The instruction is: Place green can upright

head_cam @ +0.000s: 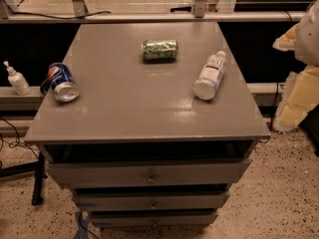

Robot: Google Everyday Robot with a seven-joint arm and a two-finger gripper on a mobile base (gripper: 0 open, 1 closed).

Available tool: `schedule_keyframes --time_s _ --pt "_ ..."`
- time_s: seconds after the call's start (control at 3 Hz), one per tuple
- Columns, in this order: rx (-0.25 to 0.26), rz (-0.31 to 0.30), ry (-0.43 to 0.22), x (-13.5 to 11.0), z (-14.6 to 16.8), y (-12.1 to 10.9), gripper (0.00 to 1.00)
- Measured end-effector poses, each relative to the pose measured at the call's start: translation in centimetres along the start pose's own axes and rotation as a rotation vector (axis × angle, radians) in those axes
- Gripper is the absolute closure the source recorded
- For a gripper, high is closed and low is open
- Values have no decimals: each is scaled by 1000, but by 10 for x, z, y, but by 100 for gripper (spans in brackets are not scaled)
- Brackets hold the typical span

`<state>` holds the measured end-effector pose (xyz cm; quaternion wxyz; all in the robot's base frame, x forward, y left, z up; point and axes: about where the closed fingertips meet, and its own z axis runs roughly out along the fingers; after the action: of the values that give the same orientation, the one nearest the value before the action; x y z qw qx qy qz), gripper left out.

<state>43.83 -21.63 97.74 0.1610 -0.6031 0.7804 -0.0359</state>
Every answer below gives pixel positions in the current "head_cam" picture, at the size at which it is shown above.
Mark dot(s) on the top grey drawer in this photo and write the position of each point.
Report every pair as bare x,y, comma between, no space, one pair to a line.
167,173

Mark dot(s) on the blue Pepsi can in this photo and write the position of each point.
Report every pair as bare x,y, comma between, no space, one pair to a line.
62,83

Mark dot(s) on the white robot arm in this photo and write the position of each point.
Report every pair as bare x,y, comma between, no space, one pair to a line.
301,90

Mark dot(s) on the metal frame rail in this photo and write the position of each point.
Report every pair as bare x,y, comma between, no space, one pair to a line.
35,11

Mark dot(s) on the grey drawer cabinet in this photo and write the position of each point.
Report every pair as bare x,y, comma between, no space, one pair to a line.
131,110

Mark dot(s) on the grey drawer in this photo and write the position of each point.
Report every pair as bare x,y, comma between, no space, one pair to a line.
167,173
199,200
203,218

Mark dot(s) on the bottom grey drawer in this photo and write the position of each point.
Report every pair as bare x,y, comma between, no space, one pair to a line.
203,218

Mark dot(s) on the green soda can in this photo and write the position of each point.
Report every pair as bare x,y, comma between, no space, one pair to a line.
159,50

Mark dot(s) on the black stand leg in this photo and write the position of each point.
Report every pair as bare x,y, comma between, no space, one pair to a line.
38,168

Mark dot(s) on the white plastic water bottle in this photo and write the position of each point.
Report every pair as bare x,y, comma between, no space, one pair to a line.
206,86

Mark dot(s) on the middle grey drawer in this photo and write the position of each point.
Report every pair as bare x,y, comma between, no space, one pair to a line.
199,200

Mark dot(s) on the white pump dispenser bottle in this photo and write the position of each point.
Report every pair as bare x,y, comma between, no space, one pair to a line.
17,80

